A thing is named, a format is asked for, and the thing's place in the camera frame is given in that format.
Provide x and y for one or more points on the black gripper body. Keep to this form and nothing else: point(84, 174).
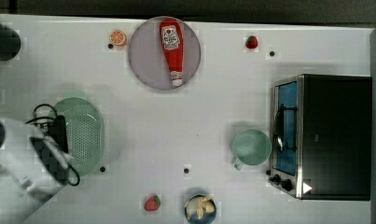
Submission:
point(57, 130)

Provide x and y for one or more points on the green plastic strainer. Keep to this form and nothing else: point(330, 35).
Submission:
point(85, 133)

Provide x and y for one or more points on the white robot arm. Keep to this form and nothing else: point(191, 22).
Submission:
point(33, 168)

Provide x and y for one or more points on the black cup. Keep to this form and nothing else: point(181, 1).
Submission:
point(10, 43)

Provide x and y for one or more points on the orange slice toy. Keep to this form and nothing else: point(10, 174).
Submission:
point(118, 38)

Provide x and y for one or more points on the grey round plate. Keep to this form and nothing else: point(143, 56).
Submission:
point(148, 62)

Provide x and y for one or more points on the red strawberry toy near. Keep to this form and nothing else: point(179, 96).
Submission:
point(153, 203)

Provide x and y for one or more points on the red strawberry toy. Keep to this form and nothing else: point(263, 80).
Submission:
point(153, 203)
point(251, 42)

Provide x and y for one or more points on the red ketchup bottle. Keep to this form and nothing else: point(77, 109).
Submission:
point(172, 44)

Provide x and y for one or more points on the peeled banana toy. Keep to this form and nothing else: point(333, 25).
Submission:
point(199, 206)

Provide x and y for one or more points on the blue bowl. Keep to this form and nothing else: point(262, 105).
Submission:
point(207, 218)

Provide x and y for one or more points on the green mug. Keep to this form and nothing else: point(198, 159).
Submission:
point(250, 147)

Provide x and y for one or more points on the red strawberry toy far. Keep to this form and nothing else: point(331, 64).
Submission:
point(251, 42)

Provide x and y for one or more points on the black toaster oven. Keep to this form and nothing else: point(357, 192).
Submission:
point(321, 137)

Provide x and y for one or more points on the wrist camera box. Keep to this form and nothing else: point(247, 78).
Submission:
point(49, 160)

